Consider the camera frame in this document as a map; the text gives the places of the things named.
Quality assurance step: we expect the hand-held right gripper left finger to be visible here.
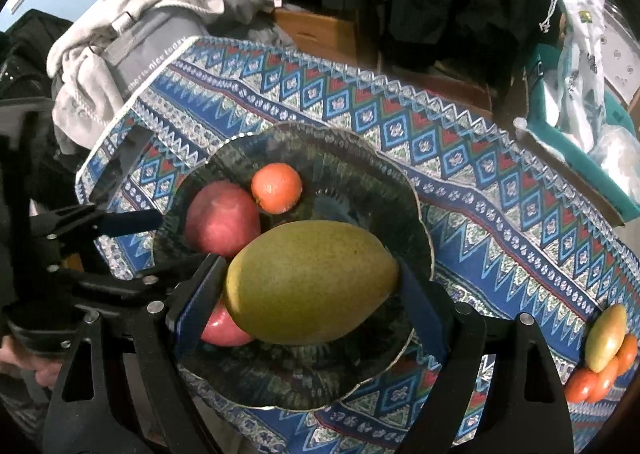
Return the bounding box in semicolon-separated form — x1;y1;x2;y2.
45;254;228;454

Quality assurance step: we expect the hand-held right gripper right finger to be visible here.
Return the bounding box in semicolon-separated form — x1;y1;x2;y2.
397;259;576;454

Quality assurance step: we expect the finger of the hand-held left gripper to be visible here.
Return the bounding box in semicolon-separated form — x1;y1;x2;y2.
30;207;164;250
47;265;174;298

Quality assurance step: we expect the red apple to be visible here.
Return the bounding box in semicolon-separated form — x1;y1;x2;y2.
200;297;256;347
184;180;262;257

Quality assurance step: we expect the yellow-green mango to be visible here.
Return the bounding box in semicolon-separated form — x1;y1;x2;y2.
585;304;628;373
223;220;401;346

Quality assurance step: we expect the small tangerine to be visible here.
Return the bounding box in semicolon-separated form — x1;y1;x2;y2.
251;163;304;214
565;368;598;404

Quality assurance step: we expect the dark glass fruit plate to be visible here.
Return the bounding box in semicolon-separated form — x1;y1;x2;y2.
152;121;436;410

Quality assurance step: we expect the large orange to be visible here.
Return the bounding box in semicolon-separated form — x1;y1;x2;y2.
616;334;639;376
587;359;619;403

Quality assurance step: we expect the person's left hand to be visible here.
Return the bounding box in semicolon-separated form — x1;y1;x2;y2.
0;335;64;388

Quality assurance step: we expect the black flat rectangular object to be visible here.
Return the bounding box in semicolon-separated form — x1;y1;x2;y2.
90;127;153;205

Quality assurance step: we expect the pile of grey white clothes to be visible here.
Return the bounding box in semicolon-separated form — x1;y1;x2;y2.
47;0;261;145

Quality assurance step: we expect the blue patterned tablecloth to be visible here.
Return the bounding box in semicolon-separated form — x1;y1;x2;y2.
75;37;640;454

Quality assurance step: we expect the black shiny bag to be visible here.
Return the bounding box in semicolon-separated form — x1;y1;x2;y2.
0;9;76;100

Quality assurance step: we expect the grey printed garment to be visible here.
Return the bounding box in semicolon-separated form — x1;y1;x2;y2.
102;9;201;100

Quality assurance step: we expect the brown cardboard box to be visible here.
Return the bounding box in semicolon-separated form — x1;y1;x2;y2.
512;117;626;227

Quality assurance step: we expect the flat cardboard box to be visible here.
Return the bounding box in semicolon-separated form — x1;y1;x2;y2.
380;59;496;108

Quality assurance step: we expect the teal plastic bin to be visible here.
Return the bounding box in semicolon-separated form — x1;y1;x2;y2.
522;42;640;220

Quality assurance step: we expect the clear plastic bag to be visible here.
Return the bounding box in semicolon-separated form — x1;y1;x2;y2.
590;124;640;195

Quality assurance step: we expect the wooden drawer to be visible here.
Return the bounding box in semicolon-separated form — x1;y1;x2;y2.
272;7;361;65

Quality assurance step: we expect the white perforated crate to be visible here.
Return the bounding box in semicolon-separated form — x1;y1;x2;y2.
600;19;640;110

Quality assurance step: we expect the white rice bag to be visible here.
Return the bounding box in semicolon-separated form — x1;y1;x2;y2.
537;0;626;150

